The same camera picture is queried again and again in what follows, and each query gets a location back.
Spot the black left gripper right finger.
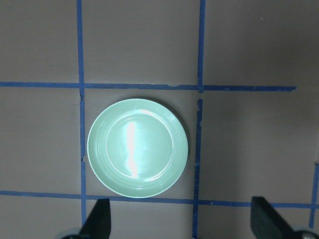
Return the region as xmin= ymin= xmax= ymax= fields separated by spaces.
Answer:
xmin=250 ymin=197 xmax=302 ymax=239

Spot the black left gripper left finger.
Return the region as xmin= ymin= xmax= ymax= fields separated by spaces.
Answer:
xmin=79 ymin=199 xmax=111 ymax=239

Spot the green plate near left arm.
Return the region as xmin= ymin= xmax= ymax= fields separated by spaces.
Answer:
xmin=87 ymin=99 xmax=188 ymax=198

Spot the brown grid table mat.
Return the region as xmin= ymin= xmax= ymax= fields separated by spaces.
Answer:
xmin=0 ymin=0 xmax=319 ymax=239

